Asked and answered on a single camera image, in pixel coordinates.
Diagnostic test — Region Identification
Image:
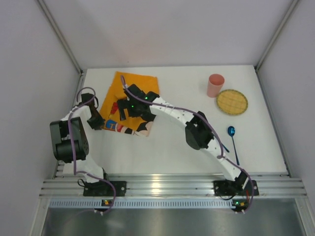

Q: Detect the orange cartoon print cloth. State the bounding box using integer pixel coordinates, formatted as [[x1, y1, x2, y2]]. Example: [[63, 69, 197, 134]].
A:
[[99, 71, 159, 137]]

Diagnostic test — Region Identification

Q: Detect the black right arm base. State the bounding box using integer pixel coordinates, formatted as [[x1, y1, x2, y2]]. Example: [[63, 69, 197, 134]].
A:
[[213, 180, 259, 200]]

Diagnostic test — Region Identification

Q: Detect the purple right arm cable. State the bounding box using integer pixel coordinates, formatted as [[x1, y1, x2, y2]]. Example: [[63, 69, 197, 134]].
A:
[[120, 75, 255, 214]]

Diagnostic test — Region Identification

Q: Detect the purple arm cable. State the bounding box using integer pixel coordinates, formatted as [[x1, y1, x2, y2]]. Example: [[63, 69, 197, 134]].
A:
[[67, 87, 117, 217], [120, 75, 255, 214]]

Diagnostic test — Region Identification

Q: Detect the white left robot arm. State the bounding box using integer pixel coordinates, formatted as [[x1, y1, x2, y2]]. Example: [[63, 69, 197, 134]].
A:
[[50, 93, 108, 184]]

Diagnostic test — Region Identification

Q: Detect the yellow woven round plate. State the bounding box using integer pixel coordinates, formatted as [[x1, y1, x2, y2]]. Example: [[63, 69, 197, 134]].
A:
[[216, 89, 249, 116]]

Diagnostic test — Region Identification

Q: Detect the aluminium mounting rail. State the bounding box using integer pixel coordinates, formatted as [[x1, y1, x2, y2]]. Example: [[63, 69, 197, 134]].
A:
[[39, 175, 307, 210]]

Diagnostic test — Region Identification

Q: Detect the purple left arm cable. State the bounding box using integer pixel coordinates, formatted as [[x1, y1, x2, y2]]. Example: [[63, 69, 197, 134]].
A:
[[67, 87, 117, 217]]

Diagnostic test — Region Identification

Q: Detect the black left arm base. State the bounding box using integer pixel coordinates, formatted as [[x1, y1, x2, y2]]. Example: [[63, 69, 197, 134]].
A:
[[77, 179, 127, 197]]

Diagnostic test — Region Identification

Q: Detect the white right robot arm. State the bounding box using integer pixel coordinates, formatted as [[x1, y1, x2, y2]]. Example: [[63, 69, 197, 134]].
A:
[[118, 83, 253, 191]]

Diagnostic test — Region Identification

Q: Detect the pink plastic cup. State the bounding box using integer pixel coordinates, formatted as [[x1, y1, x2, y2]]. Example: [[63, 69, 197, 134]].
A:
[[207, 74, 225, 98]]

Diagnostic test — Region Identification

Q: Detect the blue metal spoon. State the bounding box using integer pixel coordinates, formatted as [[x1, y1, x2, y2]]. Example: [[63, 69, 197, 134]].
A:
[[227, 126, 240, 166]]

